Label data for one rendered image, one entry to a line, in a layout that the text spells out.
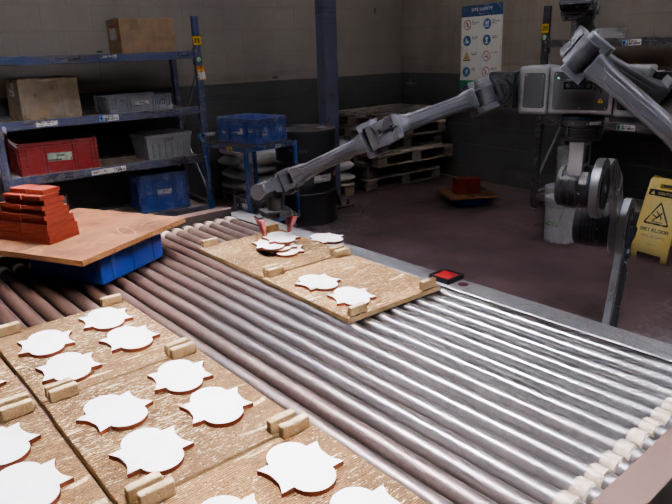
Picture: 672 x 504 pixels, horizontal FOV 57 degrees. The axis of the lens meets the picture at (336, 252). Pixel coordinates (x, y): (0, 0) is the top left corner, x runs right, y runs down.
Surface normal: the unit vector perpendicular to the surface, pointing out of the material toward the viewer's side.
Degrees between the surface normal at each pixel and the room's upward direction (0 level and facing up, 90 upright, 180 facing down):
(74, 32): 90
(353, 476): 0
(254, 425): 0
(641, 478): 0
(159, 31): 87
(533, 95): 90
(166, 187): 90
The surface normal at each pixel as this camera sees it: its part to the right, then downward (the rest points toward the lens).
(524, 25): -0.80, 0.21
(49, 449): -0.03, -0.95
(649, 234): -0.83, 0.00
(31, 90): 0.71, 0.35
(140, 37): 0.58, 0.22
